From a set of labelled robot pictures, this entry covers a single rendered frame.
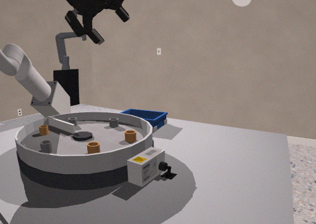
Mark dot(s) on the blue open crate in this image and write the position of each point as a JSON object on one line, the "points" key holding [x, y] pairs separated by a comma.
{"points": [[156, 118]]}

